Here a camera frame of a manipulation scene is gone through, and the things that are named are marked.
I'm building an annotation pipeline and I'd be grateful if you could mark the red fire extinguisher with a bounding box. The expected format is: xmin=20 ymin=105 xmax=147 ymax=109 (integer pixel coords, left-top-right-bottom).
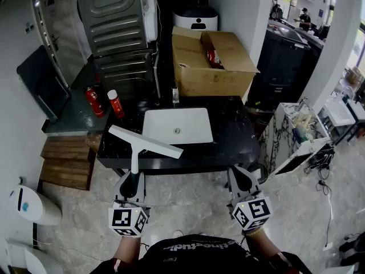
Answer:
xmin=83 ymin=85 xmax=106 ymax=119

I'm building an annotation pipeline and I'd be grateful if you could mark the beaded bracelet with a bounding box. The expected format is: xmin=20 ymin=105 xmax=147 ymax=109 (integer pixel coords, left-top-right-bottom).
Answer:
xmin=242 ymin=227 xmax=264 ymax=237

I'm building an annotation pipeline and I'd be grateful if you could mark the white plastic appliance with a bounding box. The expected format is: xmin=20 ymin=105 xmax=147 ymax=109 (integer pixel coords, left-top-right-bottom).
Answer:
xmin=0 ymin=237 xmax=65 ymax=274

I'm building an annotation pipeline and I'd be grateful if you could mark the white bin with blue sticker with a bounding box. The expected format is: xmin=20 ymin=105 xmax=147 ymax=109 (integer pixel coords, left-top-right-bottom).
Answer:
xmin=9 ymin=184 xmax=63 ymax=226

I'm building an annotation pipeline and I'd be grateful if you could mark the black floor cable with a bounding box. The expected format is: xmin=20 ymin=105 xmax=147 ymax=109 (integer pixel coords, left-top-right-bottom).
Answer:
xmin=315 ymin=179 xmax=335 ymax=251

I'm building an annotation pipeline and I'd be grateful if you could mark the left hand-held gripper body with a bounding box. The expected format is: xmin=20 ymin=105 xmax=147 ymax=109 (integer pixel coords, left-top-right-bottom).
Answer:
xmin=108 ymin=194 xmax=151 ymax=238

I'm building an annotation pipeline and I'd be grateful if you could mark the white squeegee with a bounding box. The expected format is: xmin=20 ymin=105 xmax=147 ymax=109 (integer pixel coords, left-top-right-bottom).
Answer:
xmin=108 ymin=124 xmax=184 ymax=182

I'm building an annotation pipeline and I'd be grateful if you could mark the small faucet bottle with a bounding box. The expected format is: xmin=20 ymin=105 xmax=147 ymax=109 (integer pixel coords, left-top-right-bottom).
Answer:
xmin=171 ymin=80 xmax=181 ymax=104

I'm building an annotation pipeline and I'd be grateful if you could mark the black marble table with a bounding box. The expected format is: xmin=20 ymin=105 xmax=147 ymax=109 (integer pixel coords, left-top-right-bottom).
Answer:
xmin=96 ymin=95 xmax=261 ymax=176

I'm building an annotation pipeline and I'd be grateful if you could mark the person's left forearm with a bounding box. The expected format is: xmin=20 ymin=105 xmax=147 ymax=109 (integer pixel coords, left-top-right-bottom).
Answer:
xmin=112 ymin=235 xmax=143 ymax=268

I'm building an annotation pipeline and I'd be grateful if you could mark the black round bucket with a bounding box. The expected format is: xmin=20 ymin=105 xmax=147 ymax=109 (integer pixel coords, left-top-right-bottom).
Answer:
xmin=247 ymin=162 xmax=269 ymax=186

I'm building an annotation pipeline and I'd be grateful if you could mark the black tall appliance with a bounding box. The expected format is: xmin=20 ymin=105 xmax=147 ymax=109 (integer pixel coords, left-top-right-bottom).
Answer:
xmin=247 ymin=24 xmax=312 ymax=110

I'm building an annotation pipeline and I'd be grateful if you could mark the grey stone slab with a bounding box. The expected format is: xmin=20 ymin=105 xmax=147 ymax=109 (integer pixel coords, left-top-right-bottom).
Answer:
xmin=42 ymin=64 xmax=112 ymax=137

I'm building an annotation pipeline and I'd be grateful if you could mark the person's black printed shirt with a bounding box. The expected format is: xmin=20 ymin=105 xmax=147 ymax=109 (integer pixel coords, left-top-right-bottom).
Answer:
xmin=90 ymin=233 xmax=312 ymax=274

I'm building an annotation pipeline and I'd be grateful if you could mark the red white can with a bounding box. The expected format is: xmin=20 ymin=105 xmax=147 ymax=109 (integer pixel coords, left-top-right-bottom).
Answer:
xmin=207 ymin=50 xmax=224 ymax=69

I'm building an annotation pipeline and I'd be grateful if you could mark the open cardboard box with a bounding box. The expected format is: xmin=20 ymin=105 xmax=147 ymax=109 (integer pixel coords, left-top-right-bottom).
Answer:
xmin=172 ymin=26 xmax=260 ymax=98

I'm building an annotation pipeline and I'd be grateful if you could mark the dark metal-backed appliance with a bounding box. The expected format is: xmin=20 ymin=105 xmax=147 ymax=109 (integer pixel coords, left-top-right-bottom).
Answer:
xmin=94 ymin=51 xmax=156 ymax=100

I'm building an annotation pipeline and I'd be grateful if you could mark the grey metal door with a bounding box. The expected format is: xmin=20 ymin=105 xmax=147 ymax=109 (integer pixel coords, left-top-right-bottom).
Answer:
xmin=30 ymin=0 xmax=90 ymax=90

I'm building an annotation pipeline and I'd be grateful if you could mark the person's right forearm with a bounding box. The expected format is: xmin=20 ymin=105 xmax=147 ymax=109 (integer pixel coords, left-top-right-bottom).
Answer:
xmin=245 ymin=233 xmax=283 ymax=265

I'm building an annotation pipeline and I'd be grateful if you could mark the black chair base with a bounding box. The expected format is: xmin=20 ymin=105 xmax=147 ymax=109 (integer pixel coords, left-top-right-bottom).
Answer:
xmin=338 ymin=232 xmax=365 ymax=268

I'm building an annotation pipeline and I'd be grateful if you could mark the white black round bin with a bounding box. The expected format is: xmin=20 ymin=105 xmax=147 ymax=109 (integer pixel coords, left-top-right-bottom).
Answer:
xmin=173 ymin=6 xmax=219 ymax=31

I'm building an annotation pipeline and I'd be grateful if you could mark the white drain hose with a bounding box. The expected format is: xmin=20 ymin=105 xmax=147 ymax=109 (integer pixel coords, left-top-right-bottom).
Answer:
xmin=153 ymin=49 xmax=161 ymax=98

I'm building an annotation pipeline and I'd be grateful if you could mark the brown wrapped package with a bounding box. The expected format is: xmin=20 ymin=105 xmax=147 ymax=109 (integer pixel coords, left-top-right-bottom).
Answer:
xmin=85 ymin=134 xmax=103 ymax=154

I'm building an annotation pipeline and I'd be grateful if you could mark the dark grey microwave oven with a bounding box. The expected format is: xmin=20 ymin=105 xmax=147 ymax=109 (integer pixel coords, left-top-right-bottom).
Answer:
xmin=16 ymin=45 xmax=71 ymax=124

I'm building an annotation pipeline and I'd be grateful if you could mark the red white-capped spray can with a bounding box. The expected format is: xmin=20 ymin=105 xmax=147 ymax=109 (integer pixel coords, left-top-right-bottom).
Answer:
xmin=107 ymin=89 xmax=125 ymax=119

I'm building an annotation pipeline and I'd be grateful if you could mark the white rectangular sink basin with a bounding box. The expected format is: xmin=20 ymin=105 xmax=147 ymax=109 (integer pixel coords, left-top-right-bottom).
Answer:
xmin=141 ymin=107 xmax=214 ymax=146

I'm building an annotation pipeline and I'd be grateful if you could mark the black cable bundle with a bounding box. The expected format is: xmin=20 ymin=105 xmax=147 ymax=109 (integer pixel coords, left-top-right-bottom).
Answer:
xmin=303 ymin=148 xmax=336 ymax=182

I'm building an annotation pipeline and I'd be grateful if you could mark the white-sided metal-backed appliance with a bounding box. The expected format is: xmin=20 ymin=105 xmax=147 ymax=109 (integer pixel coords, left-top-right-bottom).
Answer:
xmin=74 ymin=0 xmax=159 ymax=58

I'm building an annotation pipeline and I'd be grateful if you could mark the stack of wooden planks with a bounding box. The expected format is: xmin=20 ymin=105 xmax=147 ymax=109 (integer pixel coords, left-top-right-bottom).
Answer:
xmin=39 ymin=135 xmax=99 ymax=191

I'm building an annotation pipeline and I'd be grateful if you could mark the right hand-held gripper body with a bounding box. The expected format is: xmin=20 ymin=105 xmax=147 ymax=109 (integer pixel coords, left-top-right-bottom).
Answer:
xmin=226 ymin=191 xmax=274 ymax=231

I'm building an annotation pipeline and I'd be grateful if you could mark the white marble cabinet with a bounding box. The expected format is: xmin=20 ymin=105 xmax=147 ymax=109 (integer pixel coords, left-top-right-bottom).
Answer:
xmin=258 ymin=102 xmax=333 ymax=177

